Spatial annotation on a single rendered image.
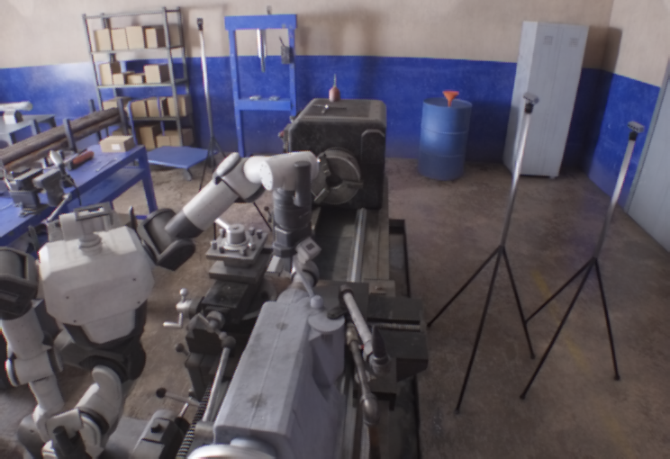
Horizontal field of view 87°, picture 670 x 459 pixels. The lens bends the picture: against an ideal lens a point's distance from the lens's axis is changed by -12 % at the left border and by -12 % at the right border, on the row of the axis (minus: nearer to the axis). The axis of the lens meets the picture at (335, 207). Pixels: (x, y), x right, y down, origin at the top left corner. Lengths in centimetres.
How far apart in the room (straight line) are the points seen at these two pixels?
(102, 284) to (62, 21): 603
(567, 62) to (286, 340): 470
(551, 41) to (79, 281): 485
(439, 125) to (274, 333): 402
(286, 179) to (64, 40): 625
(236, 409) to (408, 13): 489
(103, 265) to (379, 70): 461
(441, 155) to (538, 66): 150
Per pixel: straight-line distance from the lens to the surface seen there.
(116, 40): 598
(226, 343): 102
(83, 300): 113
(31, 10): 729
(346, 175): 191
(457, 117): 475
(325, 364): 104
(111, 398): 147
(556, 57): 515
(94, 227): 110
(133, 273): 112
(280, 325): 100
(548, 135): 532
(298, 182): 85
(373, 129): 205
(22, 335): 127
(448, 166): 490
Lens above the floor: 184
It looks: 27 degrees down
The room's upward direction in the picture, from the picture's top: straight up
